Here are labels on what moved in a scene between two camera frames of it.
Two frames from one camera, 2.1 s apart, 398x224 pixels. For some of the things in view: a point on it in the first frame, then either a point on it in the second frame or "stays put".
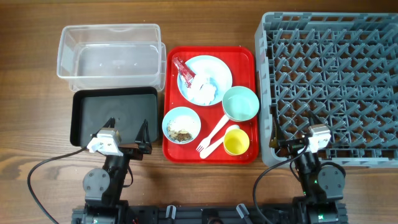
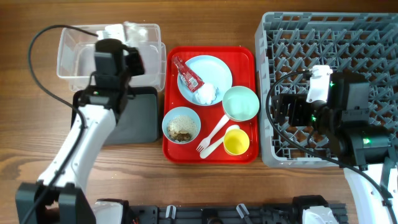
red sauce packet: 185,72 stays put
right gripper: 294,144 → 280,109
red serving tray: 210,106 stays put
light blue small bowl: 181,125 stays put
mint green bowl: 240,103 stays put
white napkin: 198,90 → 135,33
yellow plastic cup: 236,142 stays put
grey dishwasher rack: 339,70 stays put
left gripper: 142,137 → 138,57
